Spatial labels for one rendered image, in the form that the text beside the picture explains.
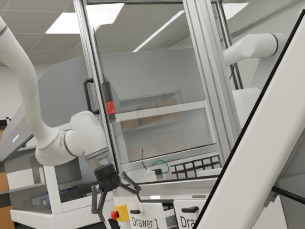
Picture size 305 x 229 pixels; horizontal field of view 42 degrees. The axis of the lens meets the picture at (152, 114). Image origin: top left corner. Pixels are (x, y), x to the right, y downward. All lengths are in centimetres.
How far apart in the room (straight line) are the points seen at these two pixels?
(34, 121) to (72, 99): 93
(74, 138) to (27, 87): 25
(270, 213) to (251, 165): 74
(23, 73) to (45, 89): 102
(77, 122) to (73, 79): 98
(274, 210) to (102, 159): 61
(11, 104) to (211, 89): 487
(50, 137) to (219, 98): 66
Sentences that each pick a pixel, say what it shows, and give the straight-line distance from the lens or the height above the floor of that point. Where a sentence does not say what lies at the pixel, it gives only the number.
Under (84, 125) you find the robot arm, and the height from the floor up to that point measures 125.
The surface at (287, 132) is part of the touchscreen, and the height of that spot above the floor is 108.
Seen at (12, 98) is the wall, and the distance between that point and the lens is 587.
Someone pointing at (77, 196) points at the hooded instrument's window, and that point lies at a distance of 231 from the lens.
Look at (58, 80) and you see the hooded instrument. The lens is 236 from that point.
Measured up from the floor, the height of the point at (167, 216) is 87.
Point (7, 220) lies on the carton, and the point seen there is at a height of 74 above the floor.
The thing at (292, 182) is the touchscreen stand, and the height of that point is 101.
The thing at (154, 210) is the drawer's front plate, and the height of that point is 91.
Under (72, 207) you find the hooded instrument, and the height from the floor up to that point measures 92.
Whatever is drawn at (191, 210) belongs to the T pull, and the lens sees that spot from 125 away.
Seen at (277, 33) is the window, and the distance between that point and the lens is 134.
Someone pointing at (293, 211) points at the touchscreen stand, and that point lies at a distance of 61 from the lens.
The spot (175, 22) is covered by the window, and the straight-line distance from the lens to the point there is 131.
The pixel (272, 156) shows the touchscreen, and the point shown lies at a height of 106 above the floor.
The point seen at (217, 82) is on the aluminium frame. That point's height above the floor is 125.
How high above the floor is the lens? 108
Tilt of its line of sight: 6 degrees up
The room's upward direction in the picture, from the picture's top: 12 degrees counter-clockwise
